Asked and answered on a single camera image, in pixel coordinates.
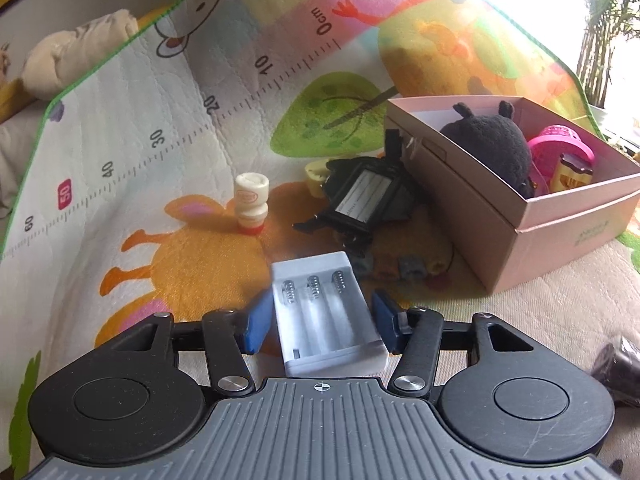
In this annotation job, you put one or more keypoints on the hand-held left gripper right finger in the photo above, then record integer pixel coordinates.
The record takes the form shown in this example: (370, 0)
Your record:
(382, 320)

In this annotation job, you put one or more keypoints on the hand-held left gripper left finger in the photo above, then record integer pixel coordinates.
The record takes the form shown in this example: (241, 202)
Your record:
(257, 325)

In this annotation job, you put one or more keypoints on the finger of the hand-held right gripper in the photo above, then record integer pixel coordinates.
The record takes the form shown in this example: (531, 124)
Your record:
(617, 365)

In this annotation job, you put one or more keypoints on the white battery charger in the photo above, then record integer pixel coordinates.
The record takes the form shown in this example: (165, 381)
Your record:
(325, 340)

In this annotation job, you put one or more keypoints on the small white red-capped bottle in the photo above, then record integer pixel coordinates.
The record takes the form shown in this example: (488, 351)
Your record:
(251, 195)

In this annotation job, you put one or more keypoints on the pink cardboard box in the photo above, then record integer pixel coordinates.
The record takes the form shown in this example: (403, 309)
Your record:
(565, 240)

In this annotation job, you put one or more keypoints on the black plush toy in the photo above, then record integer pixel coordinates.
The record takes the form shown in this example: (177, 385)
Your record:
(490, 145)

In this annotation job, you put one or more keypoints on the pink plastic basket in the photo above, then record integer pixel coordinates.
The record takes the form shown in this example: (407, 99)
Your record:
(555, 137)

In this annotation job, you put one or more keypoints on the multicoloured knitted toy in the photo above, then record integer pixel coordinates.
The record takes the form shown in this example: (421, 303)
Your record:
(412, 266)

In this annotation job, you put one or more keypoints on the black luggage tag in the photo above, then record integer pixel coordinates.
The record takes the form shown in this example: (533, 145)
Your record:
(360, 195)

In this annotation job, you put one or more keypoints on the yellow small cup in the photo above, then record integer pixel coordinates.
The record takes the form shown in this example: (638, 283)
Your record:
(315, 177)

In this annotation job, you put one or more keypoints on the colourful cartoon play mat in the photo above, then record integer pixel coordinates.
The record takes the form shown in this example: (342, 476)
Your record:
(150, 170)

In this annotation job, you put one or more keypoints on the yellow brown jar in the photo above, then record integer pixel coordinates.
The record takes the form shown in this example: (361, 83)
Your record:
(570, 175)

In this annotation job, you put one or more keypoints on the grey sofa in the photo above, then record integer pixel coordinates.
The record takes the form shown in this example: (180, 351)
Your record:
(15, 160)

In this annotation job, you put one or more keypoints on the beige plush pillow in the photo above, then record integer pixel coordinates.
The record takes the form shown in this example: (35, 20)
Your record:
(75, 50)

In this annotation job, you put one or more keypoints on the green bamboo plant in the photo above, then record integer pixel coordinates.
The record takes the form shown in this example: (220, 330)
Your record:
(600, 35)

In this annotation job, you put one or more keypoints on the brown plush animal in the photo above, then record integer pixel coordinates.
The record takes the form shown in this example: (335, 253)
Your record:
(3, 60)

